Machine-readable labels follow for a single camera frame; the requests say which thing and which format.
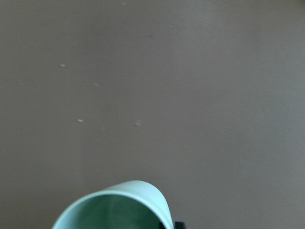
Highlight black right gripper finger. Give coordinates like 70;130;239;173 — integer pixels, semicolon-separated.
174;221;186;229

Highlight green plastic cup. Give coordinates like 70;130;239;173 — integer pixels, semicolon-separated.
53;180;174;229

